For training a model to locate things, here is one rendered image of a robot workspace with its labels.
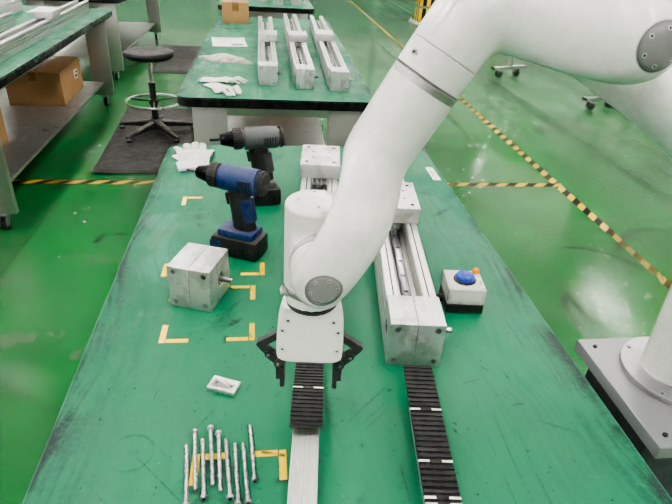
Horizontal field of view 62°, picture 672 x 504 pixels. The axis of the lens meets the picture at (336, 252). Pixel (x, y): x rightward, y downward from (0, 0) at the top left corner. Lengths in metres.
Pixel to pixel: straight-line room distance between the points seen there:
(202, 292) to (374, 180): 0.57
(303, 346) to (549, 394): 0.47
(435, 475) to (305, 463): 0.18
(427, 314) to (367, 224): 0.40
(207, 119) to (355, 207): 2.14
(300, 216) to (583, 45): 0.38
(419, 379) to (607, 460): 0.31
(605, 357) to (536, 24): 0.68
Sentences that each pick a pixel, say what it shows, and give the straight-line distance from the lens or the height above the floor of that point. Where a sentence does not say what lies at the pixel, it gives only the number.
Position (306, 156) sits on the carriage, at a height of 0.90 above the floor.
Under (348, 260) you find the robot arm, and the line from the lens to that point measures 0.66.
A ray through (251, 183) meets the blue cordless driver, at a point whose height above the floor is 0.98.
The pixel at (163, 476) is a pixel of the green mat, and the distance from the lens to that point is 0.89.
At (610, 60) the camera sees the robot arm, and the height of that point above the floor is 1.37.
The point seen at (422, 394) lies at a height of 0.81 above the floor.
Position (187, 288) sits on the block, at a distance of 1.16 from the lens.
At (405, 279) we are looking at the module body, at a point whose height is 0.84.
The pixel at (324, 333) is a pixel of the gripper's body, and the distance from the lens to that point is 0.83.
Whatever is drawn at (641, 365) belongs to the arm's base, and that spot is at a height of 0.82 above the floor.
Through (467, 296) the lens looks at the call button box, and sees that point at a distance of 1.19.
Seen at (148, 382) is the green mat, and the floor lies 0.78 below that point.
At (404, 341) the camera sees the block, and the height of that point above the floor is 0.84.
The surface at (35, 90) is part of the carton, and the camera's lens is 4.69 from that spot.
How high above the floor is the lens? 1.47
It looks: 30 degrees down
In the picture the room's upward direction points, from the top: 4 degrees clockwise
